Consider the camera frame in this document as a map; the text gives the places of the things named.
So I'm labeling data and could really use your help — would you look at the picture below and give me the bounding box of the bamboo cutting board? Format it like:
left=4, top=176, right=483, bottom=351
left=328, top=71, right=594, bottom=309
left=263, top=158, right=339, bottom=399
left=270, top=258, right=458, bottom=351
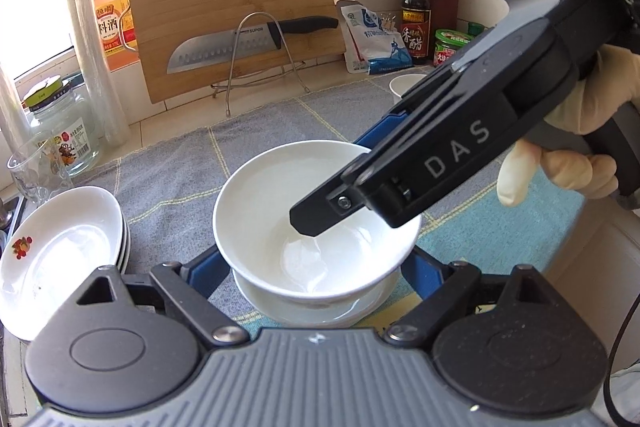
left=130, top=0, right=345, bottom=103

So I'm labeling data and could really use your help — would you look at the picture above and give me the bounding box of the black handled kitchen knife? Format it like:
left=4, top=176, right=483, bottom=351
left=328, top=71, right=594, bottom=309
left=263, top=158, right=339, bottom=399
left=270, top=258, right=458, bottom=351
left=166, top=15, right=338, bottom=74

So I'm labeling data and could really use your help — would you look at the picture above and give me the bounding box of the white floral bowl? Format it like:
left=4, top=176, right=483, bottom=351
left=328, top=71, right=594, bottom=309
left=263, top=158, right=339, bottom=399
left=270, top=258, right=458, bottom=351
left=231, top=269, right=400, bottom=329

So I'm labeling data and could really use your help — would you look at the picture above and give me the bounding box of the right gloved hand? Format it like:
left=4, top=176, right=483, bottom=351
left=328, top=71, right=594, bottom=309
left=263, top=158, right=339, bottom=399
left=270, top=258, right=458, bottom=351
left=496, top=46, right=639, bottom=207

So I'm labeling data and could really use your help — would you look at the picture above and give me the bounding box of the white fruit plate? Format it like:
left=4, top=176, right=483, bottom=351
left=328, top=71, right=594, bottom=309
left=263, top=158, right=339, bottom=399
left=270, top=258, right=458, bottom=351
left=112, top=200, right=132, bottom=275
left=1, top=186, right=115, bottom=341

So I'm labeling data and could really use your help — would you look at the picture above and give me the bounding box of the orange cooking wine jug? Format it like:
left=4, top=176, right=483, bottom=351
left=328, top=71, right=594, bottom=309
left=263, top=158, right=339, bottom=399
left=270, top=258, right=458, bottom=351
left=93, top=0, right=139, bottom=72

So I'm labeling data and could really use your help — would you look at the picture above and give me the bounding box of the plastic wrap roll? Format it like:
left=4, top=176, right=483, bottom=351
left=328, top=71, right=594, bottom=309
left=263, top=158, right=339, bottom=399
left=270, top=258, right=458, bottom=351
left=0, top=70, right=32, bottom=153
left=66, top=0, right=130, bottom=147

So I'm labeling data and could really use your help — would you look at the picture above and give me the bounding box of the wire board rack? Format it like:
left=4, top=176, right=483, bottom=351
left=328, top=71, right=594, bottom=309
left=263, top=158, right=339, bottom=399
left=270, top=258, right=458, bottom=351
left=210, top=11, right=313, bottom=118

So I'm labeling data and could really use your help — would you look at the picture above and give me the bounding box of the white stained plate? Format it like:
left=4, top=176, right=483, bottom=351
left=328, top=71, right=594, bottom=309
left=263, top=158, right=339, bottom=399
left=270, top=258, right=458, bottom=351
left=111, top=197, right=130, bottom=273

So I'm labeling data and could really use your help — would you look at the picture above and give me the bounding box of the left plastic wrap roll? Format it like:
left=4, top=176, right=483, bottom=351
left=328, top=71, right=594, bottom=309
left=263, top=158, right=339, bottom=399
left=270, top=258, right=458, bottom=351
left=0, top=70, right=32, bottom=153

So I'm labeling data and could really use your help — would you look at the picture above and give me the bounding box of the glass jar green lid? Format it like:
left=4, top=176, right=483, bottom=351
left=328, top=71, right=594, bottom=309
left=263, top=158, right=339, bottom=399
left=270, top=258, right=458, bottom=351
left=23, top=75, right=100, bottom=178

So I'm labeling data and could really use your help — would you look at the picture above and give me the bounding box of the white blue salt bag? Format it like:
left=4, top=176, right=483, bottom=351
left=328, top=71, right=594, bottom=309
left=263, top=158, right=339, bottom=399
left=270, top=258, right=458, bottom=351
left=336, top=0, right=412, bottom=75

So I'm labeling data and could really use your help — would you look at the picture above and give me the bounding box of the dark vinegar bottle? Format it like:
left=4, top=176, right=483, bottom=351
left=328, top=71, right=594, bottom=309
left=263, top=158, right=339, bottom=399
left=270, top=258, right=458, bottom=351
left=400, top=0, right=431, bottom=64

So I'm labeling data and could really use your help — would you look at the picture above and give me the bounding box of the green lid sauce jar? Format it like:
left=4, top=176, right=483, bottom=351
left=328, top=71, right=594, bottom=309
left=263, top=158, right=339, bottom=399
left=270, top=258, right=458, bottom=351
left=433, top=29, right=473, bottom=67

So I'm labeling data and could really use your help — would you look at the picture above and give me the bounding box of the clear glass mug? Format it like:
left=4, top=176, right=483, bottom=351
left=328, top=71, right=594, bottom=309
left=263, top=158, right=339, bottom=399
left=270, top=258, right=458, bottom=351
left=6, top=133, right=73, bottom=207

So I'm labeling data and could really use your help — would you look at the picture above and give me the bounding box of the right plastic wrap roll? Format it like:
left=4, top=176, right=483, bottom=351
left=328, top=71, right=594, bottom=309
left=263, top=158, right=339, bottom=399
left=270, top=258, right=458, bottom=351
left=66, top=0, right=130, bottom=147

